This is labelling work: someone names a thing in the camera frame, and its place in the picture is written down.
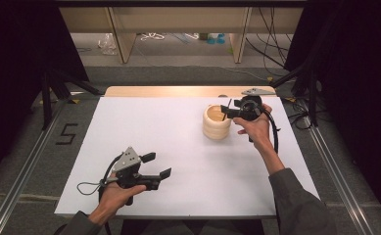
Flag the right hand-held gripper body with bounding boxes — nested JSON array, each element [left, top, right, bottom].
[[233, 94, 264, 122]]

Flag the thin grey loop cable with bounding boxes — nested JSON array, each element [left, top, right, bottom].
[[76, 177, 119, 197]]

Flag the black curtain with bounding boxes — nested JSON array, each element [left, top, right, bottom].
[[0, 0, 89, 190], [284, 0, 381, 226]]

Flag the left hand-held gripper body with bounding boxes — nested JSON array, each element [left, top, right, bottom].
[[111, 146, 163, 192]]

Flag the clear plastic bag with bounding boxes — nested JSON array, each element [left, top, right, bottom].
[[97, 32, 118, 56]]

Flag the black floor cables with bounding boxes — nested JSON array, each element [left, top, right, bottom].
[[288, 97, 313, 130]]

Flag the cream ribbed pen holder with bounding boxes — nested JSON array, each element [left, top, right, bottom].
[[202, 103, 233, 141]]

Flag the black tripod stand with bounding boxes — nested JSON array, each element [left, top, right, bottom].
[[40, 69, 102, 131], [269, 63, 319, 128]]

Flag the person's right hand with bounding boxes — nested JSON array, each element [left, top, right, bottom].
[[232, 103, 278, 155]]

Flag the white rope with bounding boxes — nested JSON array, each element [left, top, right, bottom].
[[139, 31, 167, 42]]

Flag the person's left hand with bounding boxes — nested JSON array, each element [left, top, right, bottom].
[[88, 181, 148, 226]]

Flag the grey metal plate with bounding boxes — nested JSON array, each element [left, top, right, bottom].
[[241, 87, 277, 97]]

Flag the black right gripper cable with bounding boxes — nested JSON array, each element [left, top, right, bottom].
[[262, 109, 281, 155]]

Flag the blue plastic cups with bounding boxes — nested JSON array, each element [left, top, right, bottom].
[[207, 32, 226, 45]]

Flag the black hanging cables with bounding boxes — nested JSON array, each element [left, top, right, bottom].
[[245, 7, 294, 77]]

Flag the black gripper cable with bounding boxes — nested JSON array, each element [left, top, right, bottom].
[[262, 109, 281, 155], [98, 153, 124, 201]]

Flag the metal floor rail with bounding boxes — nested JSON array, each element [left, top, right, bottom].
[[0, 107, 65, 235], [309, 125, 372, 235]]

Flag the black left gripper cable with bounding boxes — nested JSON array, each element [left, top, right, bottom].
[[98, 153, 124, 201]]

